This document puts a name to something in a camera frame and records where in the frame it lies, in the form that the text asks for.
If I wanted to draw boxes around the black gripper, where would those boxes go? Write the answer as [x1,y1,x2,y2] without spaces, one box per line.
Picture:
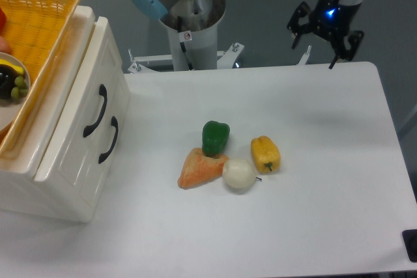
[287,0,364,69]

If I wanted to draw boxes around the black top drawer handle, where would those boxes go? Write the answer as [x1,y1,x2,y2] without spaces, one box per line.
[83,83,108,138]

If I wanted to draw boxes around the black drawer handle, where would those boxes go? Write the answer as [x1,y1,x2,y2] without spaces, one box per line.
[98,116,119,164]
[83,83,108,138]

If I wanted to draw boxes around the white drawer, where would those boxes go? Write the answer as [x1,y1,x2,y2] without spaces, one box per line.
[35,17,122,185]

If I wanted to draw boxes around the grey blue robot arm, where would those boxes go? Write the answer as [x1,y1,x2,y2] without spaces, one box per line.
[131,0,364,71]

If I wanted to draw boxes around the white drawer cabinet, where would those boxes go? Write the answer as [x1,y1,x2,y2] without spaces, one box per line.
[1,6,130,222]

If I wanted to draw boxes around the yellow toy bell pepper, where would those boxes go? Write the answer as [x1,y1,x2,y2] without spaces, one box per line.
[251,135,281,174]

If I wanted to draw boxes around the green toy bell pepper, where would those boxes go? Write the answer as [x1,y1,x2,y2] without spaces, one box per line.
[202,120,230,157]

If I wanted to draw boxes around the white toy onion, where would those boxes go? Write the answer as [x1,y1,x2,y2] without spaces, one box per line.
[222,158,262,189]

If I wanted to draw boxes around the orange toy carrot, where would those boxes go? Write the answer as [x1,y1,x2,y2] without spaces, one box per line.
[177,148,229,189]

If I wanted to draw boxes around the black corner clamp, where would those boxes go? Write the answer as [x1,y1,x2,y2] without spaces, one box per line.
[402,229,417,262]

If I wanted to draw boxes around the yellow wicker basket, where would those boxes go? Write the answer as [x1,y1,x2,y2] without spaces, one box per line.
[1,0,80,158]

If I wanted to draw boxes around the green toy grapes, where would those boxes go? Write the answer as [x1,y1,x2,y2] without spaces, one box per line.
[10,76,29,101]

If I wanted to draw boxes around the yellow toy banana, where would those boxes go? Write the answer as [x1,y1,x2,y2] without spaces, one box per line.
[0,59,25,76]

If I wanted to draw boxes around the black toy eggplant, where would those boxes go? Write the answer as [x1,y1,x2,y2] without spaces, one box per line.
[0,64,19,100]

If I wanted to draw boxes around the peach toy fruit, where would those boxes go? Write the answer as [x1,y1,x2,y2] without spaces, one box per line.
[0,36,11,54]

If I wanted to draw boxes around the red toy pepper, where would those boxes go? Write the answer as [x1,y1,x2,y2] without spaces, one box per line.
[0,8,7,31]

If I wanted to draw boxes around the white plate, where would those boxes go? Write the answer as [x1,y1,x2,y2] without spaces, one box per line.
[1,53,31,132]

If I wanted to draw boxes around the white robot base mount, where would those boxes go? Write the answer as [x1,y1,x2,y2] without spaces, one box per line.
[132,0,244,71]

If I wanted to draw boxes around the black lower drawer handle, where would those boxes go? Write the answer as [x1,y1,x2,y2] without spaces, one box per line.
[98,116,119,164]

